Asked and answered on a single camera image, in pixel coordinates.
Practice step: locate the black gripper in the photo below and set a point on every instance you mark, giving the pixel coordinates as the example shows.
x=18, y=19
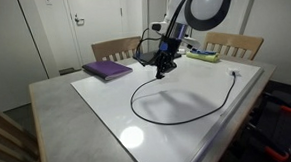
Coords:
x=169, y=51

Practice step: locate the white charger adapter block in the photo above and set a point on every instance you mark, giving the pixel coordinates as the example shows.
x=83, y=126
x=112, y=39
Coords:
x=237, y=71

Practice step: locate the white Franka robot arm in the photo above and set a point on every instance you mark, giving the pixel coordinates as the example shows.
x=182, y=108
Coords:
x=211, y=2

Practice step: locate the yellow green folded cloth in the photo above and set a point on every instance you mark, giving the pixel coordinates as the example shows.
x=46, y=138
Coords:
x=202, y=58

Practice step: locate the blue cloth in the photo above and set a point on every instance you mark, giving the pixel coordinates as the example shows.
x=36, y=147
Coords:
x=200, y=51

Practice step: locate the light wooden slatted chair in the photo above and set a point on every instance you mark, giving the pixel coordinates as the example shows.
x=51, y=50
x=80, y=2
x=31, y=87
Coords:
x=5, y=141
x=233, y=39
x=117, y=45

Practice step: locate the purple notebook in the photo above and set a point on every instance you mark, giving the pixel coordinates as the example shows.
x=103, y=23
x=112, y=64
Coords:
x=106, y=69

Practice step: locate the white closet door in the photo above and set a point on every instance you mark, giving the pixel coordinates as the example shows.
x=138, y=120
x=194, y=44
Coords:
x=155, y=7

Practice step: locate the white whiteboard with aluminium rail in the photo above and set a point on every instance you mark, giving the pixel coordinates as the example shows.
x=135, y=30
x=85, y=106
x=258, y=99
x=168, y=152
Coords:
x=126, y=102

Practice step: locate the white wall light switch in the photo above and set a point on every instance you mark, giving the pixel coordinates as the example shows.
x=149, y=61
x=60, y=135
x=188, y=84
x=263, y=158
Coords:
x=48, y=0

